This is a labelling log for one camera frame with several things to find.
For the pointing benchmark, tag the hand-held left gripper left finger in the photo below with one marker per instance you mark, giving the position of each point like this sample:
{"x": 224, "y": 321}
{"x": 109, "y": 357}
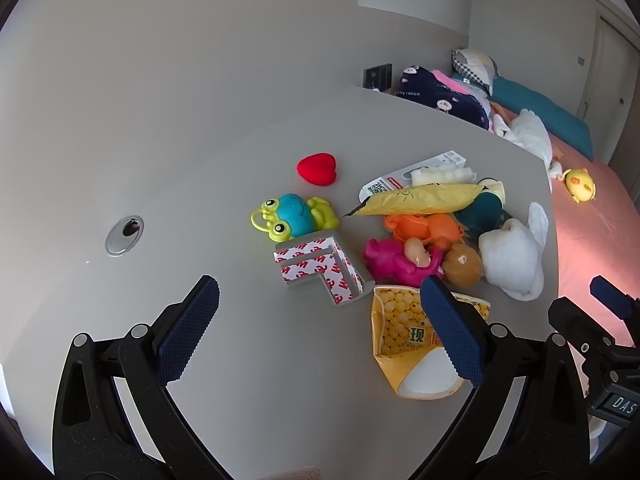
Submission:
{"x": 187, "y": 330}

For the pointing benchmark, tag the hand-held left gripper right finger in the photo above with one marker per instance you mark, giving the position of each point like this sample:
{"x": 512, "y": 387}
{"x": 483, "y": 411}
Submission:
{"x": 450, "y": 330}

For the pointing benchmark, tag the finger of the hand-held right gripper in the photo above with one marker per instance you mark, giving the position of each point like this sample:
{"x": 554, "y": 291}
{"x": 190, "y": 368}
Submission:
{"x": 610, "y": 294}
{"x": 585, "y": 320}

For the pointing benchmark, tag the yellow snack bag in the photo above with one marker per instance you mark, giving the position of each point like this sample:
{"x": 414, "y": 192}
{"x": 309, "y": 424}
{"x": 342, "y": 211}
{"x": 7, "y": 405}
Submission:
{"x": 395, "y": 320}

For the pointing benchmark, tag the magenta toy with doll face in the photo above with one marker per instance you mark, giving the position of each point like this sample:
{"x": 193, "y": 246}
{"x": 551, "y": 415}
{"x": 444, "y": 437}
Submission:
{"x": 387, "y": 260}

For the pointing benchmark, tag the long yellow packet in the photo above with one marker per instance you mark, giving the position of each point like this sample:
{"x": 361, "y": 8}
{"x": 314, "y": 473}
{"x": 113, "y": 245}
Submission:
{"x": 425, "y": 199}

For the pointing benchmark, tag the pink bed sheet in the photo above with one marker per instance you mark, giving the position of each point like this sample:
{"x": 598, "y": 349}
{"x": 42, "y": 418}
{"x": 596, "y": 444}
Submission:
{"x": 590, "y": 240}

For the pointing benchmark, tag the brown ball toy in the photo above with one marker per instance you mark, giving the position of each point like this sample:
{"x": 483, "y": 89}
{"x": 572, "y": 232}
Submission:
{"x": 462, "y": 267}

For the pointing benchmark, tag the white plush cloth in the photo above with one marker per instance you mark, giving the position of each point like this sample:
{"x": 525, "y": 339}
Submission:
{"x": 510, "y": 255}

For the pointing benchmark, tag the orange plastic toy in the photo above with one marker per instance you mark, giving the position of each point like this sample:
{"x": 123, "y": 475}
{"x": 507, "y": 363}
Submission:
{"x": 425, "y": 227}

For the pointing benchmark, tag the yellow chick toy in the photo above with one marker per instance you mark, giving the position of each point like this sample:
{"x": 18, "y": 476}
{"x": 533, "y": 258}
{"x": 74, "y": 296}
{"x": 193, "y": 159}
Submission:
{"x": 579, "y": 184}

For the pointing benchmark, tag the dark teal plastic toy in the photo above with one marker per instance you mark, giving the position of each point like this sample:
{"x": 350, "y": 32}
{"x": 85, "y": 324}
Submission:
{"x": 485, "y": 210}

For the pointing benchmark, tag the grey corner guard red-print tape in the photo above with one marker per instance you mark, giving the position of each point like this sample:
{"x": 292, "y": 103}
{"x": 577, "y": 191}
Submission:
{"x": 305, "y": 260}

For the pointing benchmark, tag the green and blue frog toy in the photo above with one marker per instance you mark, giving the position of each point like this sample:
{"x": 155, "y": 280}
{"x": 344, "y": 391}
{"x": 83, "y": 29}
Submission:
{"x": 292, "y": 212}

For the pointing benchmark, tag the white thermometer box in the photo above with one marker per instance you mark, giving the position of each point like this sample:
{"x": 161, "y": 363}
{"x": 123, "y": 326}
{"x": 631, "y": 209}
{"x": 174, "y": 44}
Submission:
{"x": 379, "y": 188}

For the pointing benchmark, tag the white plush toy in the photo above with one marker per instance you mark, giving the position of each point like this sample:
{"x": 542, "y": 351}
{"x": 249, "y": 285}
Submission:
{"x": 527, "y": 132}

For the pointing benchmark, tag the teal bolster pillow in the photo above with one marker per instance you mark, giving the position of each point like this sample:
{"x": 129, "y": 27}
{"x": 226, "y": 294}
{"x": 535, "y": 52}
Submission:
{"x": 545, "y": 110}

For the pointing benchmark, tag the red heart-shaped box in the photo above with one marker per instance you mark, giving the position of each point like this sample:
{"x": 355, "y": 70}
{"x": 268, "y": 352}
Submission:
{"x": 316, "y": 169}

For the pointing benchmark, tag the white door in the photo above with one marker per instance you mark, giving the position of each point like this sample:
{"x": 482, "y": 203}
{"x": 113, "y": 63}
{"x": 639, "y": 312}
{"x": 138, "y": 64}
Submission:
{"x": 607, "y": 85}

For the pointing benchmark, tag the navy printed blanket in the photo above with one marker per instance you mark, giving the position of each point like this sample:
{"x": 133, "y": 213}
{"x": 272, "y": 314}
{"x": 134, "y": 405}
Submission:
{"x": 440, "y": 97}

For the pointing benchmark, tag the pink folded cloth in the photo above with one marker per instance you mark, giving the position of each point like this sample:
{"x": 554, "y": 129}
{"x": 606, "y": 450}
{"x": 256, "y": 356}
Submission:
{"x": 447, "y": 79}

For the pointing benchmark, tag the checkered pillow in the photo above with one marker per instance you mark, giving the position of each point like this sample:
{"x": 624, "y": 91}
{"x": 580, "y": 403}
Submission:
{"x": 472, "y": 65}

